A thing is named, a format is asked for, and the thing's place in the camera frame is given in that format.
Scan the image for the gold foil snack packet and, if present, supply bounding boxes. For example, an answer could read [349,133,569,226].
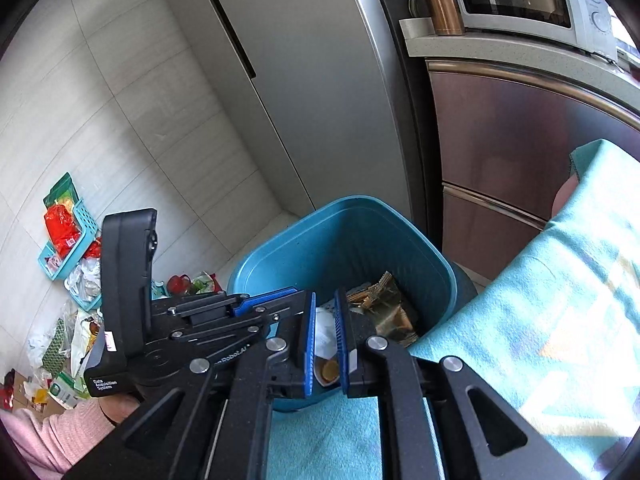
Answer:
[357,280,421,348]

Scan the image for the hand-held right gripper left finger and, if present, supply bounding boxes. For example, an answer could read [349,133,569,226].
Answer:
[62,291,318,480]

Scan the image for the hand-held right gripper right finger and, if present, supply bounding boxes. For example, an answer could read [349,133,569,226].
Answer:
[334,287,601,480]

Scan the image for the kitchen counter cabinet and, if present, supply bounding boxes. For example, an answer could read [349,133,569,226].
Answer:
[400,17,640,281]

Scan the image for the teal plastic basket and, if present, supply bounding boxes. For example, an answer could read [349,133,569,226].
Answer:
[39,197,101,281]
[64,255,104,312]

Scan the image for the green snack packet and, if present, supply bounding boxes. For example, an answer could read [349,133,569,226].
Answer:
[44,172,81,209]

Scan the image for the blue patterned tablecloth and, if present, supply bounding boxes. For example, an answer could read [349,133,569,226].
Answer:
[265,139,640,480]

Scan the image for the red plastic bag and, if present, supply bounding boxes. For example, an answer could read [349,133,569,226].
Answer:
[44,205,83,256]

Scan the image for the green patterned packet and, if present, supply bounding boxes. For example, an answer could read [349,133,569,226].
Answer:
[42,317,69,376]

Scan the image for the tan round scrap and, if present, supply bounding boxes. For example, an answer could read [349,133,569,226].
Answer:
[315,357,342,389]

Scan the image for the white plastic bag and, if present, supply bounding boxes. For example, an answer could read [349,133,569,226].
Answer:
[67,257,103,303]

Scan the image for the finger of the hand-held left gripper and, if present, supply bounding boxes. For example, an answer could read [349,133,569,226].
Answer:
[169,309,282,347]
[152,287,301,319]

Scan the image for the blue plastic trash bin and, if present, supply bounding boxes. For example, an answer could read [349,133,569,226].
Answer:
[227,196,458,413]

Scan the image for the person's left forearm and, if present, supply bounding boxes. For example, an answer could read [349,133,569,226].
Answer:
[0,394,143,476]

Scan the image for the silver refrigerator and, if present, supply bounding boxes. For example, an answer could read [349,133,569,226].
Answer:
[150,0,446,256]

